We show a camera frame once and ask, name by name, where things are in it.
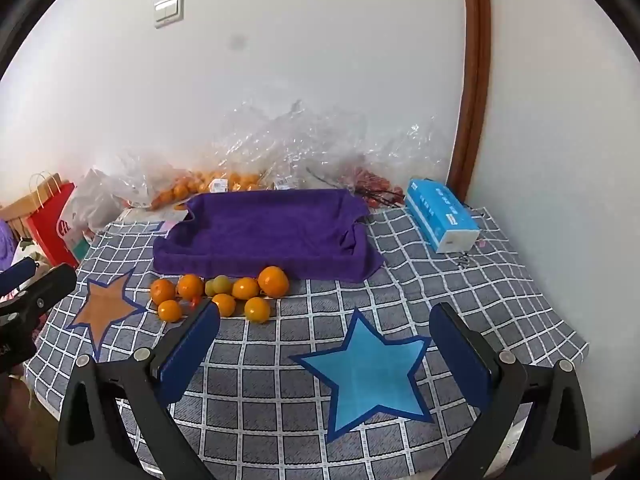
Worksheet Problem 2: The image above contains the purple towel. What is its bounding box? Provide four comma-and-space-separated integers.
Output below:
151, 188, 385, 283

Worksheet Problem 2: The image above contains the blue tissue pack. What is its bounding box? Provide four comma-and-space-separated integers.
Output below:
404, 178, 482, 254

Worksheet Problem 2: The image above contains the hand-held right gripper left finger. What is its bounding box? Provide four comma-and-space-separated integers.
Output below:
55, 300, 222, 480

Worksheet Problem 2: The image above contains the bunch of red berries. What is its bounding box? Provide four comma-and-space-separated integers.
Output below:
340, 162, 406, 208

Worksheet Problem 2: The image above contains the red paper bag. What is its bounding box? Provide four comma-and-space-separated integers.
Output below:
26, 182, 93, 267

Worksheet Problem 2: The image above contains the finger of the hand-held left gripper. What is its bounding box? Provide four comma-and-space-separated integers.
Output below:
0, 263, 77, 331
0, 256, 40, 295

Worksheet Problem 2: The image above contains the brown paper bag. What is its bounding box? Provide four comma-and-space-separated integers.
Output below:
0, 172, 63, 226

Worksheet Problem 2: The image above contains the brown wooden door frame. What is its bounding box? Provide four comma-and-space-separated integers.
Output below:
446, 0, 493, 206

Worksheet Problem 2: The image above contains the clear bag of oranges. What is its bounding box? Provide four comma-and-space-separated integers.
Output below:
210, 100, 453, 193

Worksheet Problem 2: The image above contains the white plastic bag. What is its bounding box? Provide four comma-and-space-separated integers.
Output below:
59, 169, 126, 241

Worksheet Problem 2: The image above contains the grey checked cloth with stars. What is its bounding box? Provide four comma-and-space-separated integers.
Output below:
24, 205, 591, 480

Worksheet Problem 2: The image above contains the large orange mandarin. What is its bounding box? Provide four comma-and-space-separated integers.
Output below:
257, 266, 290, 298

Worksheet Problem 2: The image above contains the white light switch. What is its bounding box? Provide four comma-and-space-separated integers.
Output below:
153, 0, 185, 29

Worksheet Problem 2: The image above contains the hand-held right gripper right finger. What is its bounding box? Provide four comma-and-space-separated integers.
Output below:
429, 301, 593, 480

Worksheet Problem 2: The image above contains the clear plastic bag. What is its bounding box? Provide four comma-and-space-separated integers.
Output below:
117, 152, 201, 208

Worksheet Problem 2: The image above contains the pile of bagged oranges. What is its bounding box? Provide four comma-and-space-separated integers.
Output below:
150, 170, 266, 211

